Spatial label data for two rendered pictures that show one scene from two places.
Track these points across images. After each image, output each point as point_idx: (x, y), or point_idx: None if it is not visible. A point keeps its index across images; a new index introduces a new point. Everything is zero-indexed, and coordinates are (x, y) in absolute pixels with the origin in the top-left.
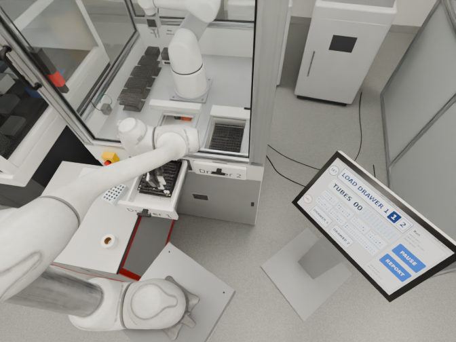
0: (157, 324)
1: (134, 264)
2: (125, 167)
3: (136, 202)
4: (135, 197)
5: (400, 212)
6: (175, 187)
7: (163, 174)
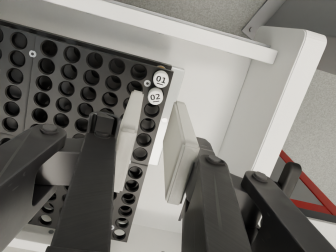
0: None
1: (279, 170)
2: None
3: (166, 220)
4: (139, 225)
5: None
6: (97, 44)
7: (98, 114)
